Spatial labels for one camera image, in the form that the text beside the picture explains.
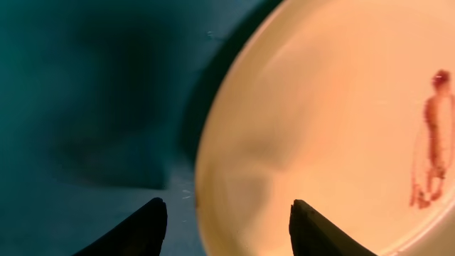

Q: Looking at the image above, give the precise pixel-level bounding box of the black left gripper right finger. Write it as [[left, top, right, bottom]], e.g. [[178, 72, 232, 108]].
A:
[[289, 200, 377, 256]]

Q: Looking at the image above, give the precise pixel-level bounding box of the teal plastic tray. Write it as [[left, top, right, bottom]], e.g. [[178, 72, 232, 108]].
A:
[[1, 0, 277, 255]]

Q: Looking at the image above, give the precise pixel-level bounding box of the yellow green plate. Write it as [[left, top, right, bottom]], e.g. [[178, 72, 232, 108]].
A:
[[195, 1, 454, 255]]

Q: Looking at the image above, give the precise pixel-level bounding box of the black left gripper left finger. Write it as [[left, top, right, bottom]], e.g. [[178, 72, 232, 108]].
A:
[[74, 198, 168, 256]]

